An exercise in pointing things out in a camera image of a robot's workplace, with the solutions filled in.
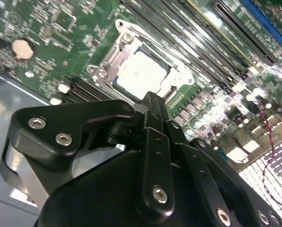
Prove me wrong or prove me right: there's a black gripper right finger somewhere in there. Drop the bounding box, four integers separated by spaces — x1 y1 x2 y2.
158 94 282 227

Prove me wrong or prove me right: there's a wire locking lever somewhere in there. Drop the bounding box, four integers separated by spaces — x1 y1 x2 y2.
114 18 182 68

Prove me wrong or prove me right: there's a CPU with silver top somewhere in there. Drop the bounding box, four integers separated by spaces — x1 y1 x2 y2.
115 49 172 100

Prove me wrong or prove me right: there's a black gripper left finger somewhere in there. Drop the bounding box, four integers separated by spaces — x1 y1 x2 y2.
0 91 176 225

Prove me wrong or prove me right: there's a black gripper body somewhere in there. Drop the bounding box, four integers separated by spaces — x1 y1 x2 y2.
33 148 218 227

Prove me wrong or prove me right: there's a metal socket cover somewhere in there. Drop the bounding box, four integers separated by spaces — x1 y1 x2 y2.
99 33 195 100

